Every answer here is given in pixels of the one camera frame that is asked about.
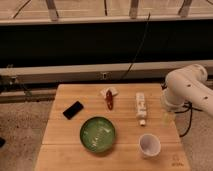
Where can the green ceramic bowl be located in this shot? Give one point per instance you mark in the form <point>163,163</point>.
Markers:
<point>97,134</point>

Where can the wall power outlet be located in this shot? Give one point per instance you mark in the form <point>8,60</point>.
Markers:
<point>104,75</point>

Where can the white crumpled napkin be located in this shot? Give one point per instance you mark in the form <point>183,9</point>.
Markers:
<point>105,90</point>

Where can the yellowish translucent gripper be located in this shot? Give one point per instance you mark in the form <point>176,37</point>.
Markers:
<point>168,117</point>

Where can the white plastic bottle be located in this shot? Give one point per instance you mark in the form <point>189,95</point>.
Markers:
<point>141,108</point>

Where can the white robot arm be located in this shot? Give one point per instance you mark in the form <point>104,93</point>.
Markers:
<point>187,84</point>

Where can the black smartphone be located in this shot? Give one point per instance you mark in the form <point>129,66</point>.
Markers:
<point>73,110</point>

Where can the white paper cup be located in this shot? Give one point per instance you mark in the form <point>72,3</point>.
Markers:
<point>149,145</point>

